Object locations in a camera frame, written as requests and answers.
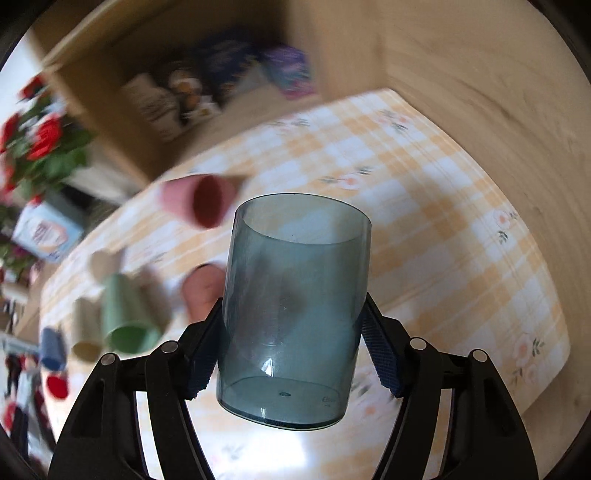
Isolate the probiotics white box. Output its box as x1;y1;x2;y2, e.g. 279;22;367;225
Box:
11;198;86;263

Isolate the pink plastic cup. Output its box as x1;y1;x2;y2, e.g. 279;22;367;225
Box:
159;174;238;230

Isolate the dark biscuit box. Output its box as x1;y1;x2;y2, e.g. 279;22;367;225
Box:
121;38;260;142

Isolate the purple small box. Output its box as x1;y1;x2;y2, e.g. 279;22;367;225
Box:
262;45;315;100

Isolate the brown transparent cup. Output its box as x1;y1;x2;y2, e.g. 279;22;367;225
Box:
180;263;226;323

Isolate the white plastic cup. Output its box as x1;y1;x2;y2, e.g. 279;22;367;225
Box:
88;249;124;284

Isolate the beige plastic cup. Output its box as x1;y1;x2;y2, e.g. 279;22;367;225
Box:
70;298;103;363

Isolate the red rose bouquet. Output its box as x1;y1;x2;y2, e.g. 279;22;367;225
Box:
1;74;93;204

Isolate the red plastic cup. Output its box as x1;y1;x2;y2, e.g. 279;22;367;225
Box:
46;373;69;400

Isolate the grey-blue transparent cup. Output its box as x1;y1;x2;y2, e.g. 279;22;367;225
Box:
216;193;372;430

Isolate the yellow plaid tablecloth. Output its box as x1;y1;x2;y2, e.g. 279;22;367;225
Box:
38;88;571;480

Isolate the blue plastic cup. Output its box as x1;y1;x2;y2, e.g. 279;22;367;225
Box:
40;327;67;372

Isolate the green plastic cup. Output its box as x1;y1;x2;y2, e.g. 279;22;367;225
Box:
100;273;161;354

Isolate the wooden shelf unit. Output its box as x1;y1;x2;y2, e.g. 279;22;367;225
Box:
30;0;383;188

